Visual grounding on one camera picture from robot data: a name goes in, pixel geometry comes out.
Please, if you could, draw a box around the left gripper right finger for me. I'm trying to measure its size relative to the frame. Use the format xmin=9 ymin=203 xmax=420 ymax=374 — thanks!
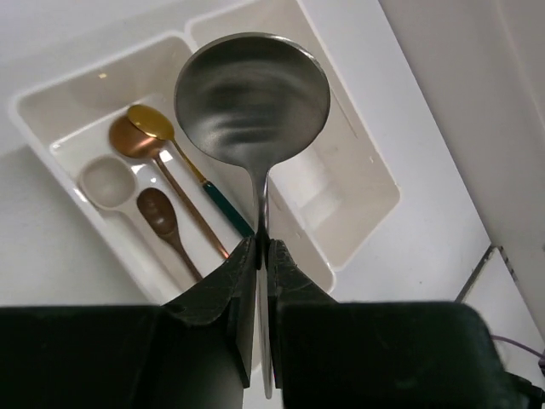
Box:
xmin=269 ymin=240 xmax=544 ymax=408

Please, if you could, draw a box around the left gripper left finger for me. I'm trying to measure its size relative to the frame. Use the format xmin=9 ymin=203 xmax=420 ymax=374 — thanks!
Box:
xmin=1 ymin=239 xmax=255 ymax=408

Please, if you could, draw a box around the brown wooden spoon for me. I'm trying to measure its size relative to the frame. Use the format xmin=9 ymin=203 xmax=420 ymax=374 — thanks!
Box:
xmin=136 ymin=187 xmax=203 ymax=282

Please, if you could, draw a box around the white ceramic spoon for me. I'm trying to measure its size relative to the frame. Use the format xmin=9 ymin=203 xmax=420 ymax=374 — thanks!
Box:
xmin=78 ymin=155 xmax=179 ymax=303

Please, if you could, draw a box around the gold spoon green handle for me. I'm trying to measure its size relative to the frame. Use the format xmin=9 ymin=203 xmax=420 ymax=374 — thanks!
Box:
xmin=127 ymin=104 xmax=254 ymax=237

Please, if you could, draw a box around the silver round spoon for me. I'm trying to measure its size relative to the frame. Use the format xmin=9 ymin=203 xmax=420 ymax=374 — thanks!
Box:
xmin=174 ymin=32 xmax=330 ymax=398

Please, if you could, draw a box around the left white plastic bin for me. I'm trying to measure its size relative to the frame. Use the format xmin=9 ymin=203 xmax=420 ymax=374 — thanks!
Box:
xmin=7 ymin=30 xmax=337 ymax=307

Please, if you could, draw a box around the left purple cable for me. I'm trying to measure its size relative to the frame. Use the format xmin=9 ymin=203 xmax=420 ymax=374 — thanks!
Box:
xmin=489 ymin=334 xmax=545 ymax=367

